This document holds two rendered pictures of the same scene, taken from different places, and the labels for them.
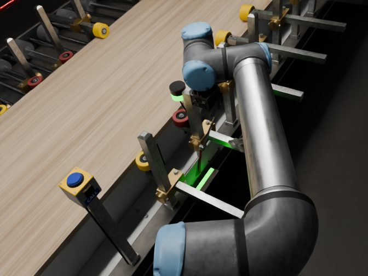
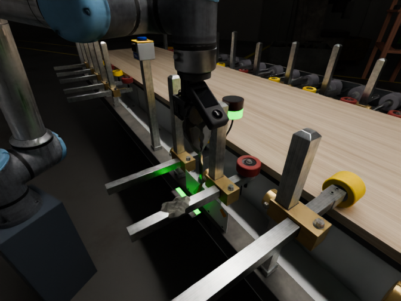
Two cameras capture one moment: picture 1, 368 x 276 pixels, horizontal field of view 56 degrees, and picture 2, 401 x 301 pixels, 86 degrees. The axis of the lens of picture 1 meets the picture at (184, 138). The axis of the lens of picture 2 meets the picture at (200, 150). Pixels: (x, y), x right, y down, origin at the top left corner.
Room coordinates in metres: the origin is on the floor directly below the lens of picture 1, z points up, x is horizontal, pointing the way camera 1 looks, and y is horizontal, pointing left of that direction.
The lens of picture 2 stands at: (1.00, -0.60, 1.32)
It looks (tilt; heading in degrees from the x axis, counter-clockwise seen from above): 33 degrees down; 100
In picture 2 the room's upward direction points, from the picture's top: straight up
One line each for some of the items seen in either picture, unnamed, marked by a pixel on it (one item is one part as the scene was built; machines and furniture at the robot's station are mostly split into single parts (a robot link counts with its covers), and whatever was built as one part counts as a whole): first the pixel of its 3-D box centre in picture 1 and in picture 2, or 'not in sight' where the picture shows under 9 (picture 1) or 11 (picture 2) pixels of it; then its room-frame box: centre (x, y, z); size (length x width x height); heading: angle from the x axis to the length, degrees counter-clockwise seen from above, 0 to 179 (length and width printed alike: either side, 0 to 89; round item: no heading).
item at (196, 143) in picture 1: (201, 135); (220, 184); (0.97, -0.07, 0.84); 0.14 x 0.06 x 0.05; 134
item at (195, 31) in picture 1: (199, 45); (192, 12); (0.90, -0.12, 1.32); 0.10 x 0.09 x 0.12; 168
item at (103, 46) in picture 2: not in sight; (110, 78); (0.08, 0.84, 0.91); 0.04 x 0.04 x 0.48; 44
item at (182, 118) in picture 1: (183, 124); (247, 174); (1.06, -0.01, 0.85); 0.08 x 0.08 x 0.11
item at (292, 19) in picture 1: (292, 18); not in sight; (1.46, -0.67, 0.95); 0.50 x 0.04 x 0.04; 44
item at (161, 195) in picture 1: (170, 186); (182, 158); (0.79, 0.10, 0.80); 0.14 x 0.06 x 0.05; 134
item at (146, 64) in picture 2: (111, 231); (151, 108); (0.60, 0.31, 0.92); 0.05 x 0.05 x 0.45; 44
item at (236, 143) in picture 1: (239, 141); (176, 203); (0.86, -0.20, 0.87); 0.09 x 0.07 x 0.02; 44
